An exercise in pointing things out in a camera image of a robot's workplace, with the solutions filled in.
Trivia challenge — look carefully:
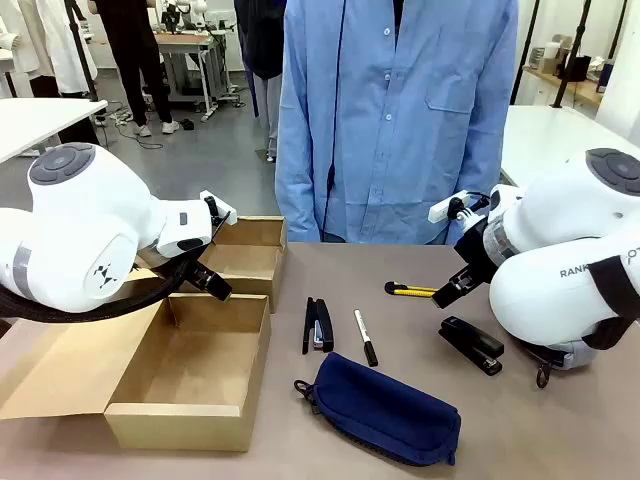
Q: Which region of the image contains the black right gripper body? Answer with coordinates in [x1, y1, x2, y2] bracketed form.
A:
[449, 221, 501, 292]

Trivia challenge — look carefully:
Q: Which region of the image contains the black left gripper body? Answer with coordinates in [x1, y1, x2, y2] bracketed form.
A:
[182, 257, 220, 294]

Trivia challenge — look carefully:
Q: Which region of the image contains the small cardboard box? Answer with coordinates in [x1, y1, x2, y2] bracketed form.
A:
[133, 214, 289, 315]

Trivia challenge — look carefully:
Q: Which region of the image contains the yellow utility knife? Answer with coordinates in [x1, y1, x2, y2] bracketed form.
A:
[384, 281, 441, 300]

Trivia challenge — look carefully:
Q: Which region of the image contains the chunky black stapler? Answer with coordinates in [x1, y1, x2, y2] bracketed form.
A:
[438, 315, 505, 377]

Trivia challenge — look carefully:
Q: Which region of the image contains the large cardboard box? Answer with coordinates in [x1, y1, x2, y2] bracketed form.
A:
[0, 292, 272, 454]

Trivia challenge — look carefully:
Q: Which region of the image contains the white black marker pen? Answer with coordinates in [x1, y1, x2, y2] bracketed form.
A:
[353, 308, 380, 368]

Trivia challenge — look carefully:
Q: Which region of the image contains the slim black stapler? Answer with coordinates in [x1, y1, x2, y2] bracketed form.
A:
[301, 296, 335, 356]

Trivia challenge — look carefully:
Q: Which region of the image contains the navy blue pencil pouch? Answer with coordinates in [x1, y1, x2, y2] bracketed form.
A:
[293, 351, 463, 468]

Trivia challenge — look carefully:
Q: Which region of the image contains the person's right forearm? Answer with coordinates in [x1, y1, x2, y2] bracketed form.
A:
[274, 124, 324, 245]

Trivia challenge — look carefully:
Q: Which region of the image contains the person's left forearm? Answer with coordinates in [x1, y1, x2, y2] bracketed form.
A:
[444, 129, 507, 246]

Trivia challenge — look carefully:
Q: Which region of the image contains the small black box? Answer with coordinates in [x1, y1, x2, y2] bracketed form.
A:
[567, 54, 592, 84]

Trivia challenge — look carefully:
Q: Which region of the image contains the person in blue shirt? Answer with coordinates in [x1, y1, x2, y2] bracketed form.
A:
[273, 0, 521, 246]

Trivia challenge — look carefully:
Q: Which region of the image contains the white table with rounded corner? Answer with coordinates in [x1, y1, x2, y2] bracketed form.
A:
[499, 103, 640, 201]

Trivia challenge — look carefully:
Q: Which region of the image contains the wooden shelf counter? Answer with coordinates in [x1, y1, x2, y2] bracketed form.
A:
[522, 64, 604, 109]

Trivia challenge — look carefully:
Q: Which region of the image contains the open cardboard carton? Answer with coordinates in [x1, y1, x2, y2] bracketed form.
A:
[538, 33, 574, 77]

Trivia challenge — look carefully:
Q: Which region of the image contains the white table with straight edge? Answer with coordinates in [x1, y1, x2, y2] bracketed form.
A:
[0, 97, 109, 166]

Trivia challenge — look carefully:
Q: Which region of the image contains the background workbench desk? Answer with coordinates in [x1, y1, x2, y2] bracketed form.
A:
[154, 29, 242, 122]

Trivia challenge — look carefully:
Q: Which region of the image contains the black tripod stand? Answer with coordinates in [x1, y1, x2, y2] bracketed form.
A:
[67, 0, 101, 104]
[552, 0, 594, 109]

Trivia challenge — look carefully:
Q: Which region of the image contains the person in black clothes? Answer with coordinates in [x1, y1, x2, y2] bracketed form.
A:
[93, 0, 181, 139]

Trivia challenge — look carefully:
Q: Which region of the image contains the person in dark top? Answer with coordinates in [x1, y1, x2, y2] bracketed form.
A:
[233, 0, 287, 164]

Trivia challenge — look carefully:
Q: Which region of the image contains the background white robot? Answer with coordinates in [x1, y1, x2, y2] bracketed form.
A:
[162, 0, 237, 32]

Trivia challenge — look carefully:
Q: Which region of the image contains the black thin pole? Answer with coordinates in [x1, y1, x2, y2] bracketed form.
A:
[607, 0, 627, 61]

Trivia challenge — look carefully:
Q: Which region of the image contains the person in white coat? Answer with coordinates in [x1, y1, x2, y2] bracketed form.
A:
[29, 0, 104, 147]

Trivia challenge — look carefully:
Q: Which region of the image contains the white coat figure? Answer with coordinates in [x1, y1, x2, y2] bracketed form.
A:
[0, 0, 41, 99]

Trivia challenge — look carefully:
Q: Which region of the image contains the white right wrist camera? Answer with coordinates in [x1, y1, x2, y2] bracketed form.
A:
[428, 190, 489, 224]

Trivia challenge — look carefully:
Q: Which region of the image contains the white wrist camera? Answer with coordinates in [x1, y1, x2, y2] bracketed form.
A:
[428, 190, 489, 224]
[199, 190, 237, 227]

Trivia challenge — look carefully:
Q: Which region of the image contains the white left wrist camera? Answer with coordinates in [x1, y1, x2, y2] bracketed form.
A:
[199, 190, 237, 227]

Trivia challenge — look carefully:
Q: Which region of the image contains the black left arm cable sleeve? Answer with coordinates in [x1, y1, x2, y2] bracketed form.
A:
[0, 252, 201, 324]

